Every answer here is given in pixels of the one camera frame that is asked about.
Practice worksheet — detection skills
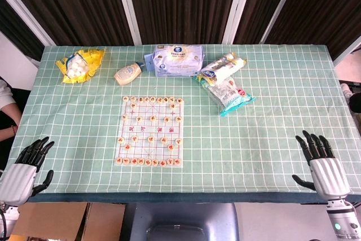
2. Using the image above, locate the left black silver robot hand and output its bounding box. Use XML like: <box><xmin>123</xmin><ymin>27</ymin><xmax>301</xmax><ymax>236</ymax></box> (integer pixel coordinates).
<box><xmin>0</xmin><ymin>136</ymin><xmax>55</xmax><ymax>205</ymax></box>

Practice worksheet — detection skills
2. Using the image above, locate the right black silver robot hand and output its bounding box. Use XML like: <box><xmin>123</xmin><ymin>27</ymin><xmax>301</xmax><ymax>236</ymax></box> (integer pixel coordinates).
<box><xmin>292</xmin><ymin>130</ymin><xmax>351</xmax><ymax>200</ymax></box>

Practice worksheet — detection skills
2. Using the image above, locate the person's bare forearm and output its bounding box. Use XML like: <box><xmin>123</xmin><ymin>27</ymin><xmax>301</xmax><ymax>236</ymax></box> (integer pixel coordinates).
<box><xmin>0</xmin><ymin>105</ymin><xmax>23</xmax><ymax>142</ymax></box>

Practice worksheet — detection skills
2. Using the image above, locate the Chinese chess board with pieces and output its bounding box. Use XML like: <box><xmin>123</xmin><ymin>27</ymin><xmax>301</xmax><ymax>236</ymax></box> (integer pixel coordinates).
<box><xmin>115</xmin><ymin>96</ymin><xmax>184</xmax><ymax>168</ymax></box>

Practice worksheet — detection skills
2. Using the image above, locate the brown cardboard box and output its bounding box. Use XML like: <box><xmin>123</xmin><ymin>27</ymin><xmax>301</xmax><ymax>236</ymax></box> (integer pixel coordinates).
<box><xmin>11</xmin><ymin>203</ymin><xmax>88</xmax><ymax>241</ymax></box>
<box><xmin>81</xmin><ymin>203</ymin><xmax>126</xmax><ymax>241</ymax></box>

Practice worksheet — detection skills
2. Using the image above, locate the green checked tablecloth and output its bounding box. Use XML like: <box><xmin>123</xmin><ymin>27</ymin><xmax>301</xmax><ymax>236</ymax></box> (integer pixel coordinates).
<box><xmin>8</xmin><ymin>43</ymin><xmax>361</xmax><ymax>204</ymax></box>

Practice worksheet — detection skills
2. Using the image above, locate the pale shoe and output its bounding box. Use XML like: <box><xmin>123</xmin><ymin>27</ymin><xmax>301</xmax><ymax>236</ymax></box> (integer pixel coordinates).
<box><xmin>340</xmin><ymin>82</ymin><xmax>355</xmax><ymax>100</ymax></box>

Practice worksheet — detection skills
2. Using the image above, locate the white shirt sleeve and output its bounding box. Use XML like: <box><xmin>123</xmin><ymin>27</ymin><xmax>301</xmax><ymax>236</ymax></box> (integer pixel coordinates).
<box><xmin>0</xmin><ymin>78</ymin><xmax>15</xmax><ymax>111</ymax></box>

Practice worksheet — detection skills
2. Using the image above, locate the teal snack bag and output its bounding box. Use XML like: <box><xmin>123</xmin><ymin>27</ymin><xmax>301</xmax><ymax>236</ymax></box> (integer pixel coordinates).
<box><xmin>200</xmin><ymin>76</ymin><xmax>256</xmax><ymax>117</ymax></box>

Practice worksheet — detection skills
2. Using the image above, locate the yellow marshmallow bag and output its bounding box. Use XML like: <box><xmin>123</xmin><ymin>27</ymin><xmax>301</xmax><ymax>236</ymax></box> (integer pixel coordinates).
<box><xmin>55</xmin><ymin>48</ymin><xmax>105</xmax><ymax>85</ymax></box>

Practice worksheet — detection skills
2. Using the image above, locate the white roll package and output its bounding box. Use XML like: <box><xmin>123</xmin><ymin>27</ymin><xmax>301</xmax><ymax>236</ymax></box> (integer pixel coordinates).
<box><xmin>196</xmin><ymin>51</ymin><xmax>248</xmax><ymax>86</ymax></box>

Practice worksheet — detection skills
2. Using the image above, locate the grey blue robot torso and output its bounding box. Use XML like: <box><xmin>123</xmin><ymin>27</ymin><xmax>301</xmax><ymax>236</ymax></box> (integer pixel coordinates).
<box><xmin>121</xmin><ymin>203</ymin><xmax>240</xmax><ymax>241</ymax></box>

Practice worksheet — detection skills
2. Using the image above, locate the cream squeeze bottle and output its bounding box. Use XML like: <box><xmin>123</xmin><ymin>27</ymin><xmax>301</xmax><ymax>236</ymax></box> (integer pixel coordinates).
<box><xmin>113</xmin><ymin>62</ymin><xmax>147</xmax><ymax>86</ymax></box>

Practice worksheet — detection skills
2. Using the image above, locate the blue tissue pack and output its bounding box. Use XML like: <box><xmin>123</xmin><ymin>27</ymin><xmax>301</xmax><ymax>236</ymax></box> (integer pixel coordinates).
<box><xmin>144</xmin><ymin>44</ymin><xmax>204</xmax><ymax>78</ymax></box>

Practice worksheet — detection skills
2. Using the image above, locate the white frame post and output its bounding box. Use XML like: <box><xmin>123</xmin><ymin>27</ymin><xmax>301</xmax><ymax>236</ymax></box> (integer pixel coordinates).
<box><xmin>113</xmin><ymin>0</ymin><xmax>142</xmax><ymax>46</ymax></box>
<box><xmin>0</xmin><ymin>0</ymin><xmax>57</xmax><ymax>47</ymax></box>
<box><xmin>222</xmin><ymin>0</ymin><xmax>257</xmax><ymax>45</ymax></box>
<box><xmin>258</xmin><ymin>0</ymin><xmax>305</xmax><ymax>44</ymax></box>
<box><xmin>332</xmin><ymin>36</ymin><xmax>361</xmax><ymax>65</ymax></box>

